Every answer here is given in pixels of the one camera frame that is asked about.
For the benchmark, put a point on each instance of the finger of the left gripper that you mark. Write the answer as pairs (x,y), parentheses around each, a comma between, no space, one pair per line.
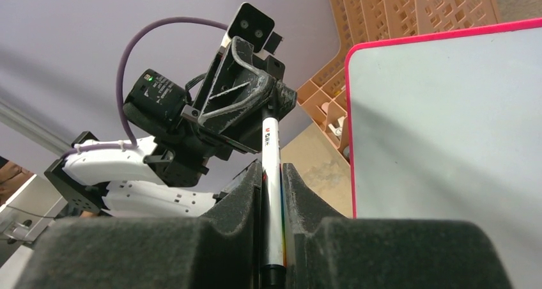
(238,89)

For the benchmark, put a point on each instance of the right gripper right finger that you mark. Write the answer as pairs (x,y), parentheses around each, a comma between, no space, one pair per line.
(329,250)

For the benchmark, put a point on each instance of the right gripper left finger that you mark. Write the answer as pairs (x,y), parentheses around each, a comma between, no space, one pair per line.
(214,250)

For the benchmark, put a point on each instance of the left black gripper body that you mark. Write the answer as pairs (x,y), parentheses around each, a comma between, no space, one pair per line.
(244,136)

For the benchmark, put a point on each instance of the white whiteboard marker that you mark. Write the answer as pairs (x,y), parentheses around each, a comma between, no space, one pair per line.
(272,260)

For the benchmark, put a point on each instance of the pink-framed whiteboard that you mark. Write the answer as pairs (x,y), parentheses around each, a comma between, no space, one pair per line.
(448,126)

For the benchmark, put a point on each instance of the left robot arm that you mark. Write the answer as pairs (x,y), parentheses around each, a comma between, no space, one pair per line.
(152,176)

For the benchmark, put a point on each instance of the orange plastic file organizer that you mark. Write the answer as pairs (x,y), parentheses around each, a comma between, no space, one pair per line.
(323,97)

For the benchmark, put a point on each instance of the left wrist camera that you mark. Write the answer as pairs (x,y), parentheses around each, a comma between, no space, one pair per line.
(252,30)

